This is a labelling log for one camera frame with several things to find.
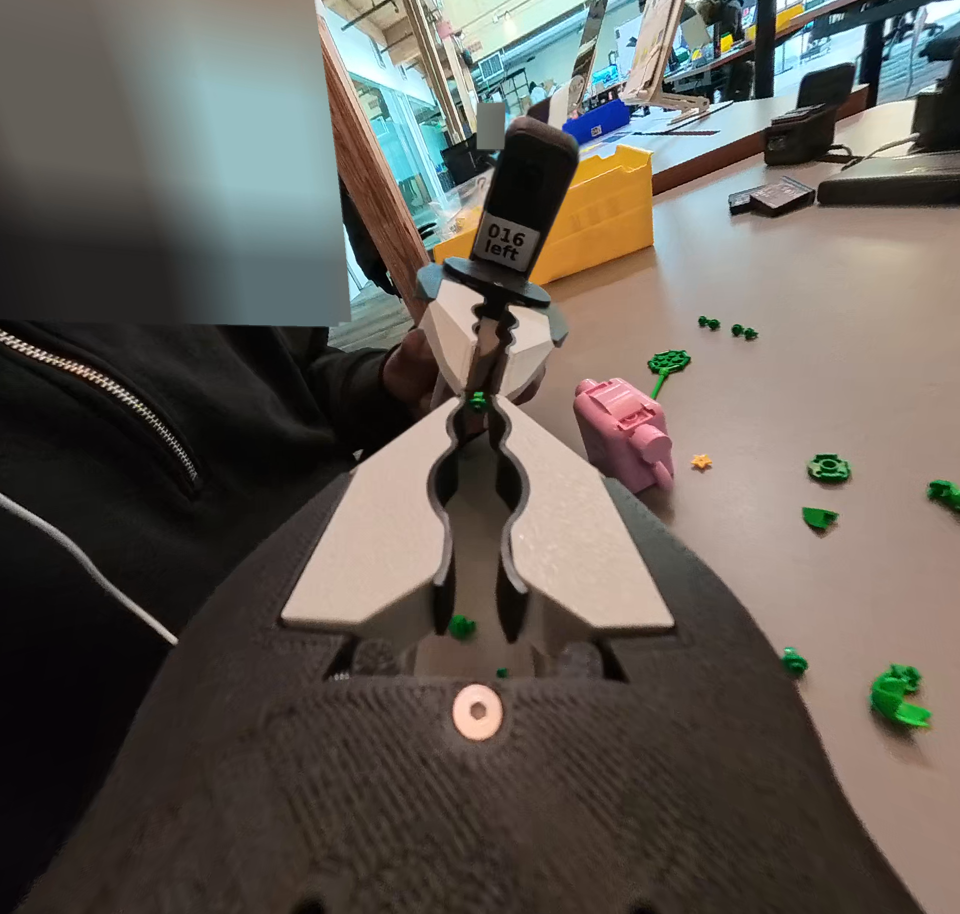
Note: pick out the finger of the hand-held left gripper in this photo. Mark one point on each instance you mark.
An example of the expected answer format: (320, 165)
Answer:
(521, 351)
(450, 336)

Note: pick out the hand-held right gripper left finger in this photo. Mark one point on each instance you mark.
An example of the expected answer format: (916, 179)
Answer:
(360, 554)

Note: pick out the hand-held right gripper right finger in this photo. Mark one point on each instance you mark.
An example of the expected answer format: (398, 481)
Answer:
(585, 554)

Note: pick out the person's left forearm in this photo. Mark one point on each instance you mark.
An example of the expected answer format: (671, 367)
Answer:
(337, 396)

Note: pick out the person's left hand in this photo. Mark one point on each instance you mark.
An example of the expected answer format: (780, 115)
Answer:
(409, 374)

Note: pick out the yellow storage bin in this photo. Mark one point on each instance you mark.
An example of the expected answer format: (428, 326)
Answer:
(600, 208)

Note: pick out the clear plastic bags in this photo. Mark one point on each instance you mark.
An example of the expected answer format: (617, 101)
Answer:
(461, 208)

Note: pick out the blue storage bin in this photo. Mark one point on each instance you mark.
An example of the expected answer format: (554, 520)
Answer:
(596, 122)

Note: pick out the pink toy watering can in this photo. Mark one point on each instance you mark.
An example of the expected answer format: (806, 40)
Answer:
(622, 434)

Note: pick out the green toy flower stem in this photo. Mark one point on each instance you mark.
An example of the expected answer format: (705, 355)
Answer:
(669, 362)

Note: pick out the yellow toy star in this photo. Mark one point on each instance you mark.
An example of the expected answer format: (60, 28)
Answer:
(701, 461)

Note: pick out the wooden beam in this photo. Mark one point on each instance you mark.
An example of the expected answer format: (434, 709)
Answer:
(375, 178)

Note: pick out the wooden stand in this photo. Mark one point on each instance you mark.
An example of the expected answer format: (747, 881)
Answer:
(664, 28)

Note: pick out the green toy leaf piece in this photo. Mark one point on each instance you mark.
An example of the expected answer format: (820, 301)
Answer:
(819, 518)

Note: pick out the flat black device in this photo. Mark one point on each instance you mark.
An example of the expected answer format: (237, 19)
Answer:
(780, 197)

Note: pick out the person's black jacket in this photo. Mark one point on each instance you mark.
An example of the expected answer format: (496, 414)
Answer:
(112, 479)

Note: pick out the black box device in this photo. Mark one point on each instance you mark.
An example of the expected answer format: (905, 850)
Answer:
(810, 118)

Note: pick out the green toy leaf crown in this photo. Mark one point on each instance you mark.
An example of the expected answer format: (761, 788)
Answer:
(900, 696)
(945, 494)

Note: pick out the long black bar device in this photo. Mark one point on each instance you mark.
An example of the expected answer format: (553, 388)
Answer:
(892, 178)

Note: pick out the black dock device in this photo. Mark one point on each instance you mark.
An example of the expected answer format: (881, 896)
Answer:
(937, 118)

